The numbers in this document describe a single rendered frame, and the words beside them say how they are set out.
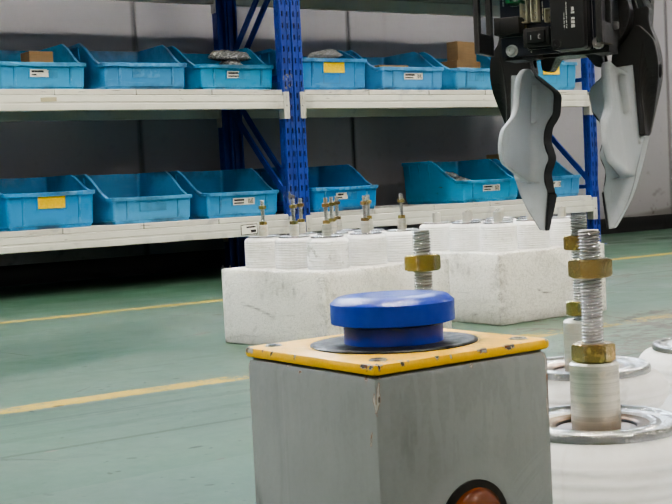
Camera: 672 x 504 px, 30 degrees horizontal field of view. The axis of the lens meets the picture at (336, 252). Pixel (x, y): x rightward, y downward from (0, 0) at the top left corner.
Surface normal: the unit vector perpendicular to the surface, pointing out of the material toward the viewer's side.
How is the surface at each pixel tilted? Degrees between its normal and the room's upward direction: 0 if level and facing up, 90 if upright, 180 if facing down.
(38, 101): 90
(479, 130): 90
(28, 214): 94
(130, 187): 86
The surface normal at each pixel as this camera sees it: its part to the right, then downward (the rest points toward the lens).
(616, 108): 0.88, -0.11
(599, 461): -0.20, -0.48
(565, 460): -0.43, -0.48
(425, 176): -0.83, 0.12
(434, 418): 0.58, 0.01
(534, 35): -0.55, 0.07
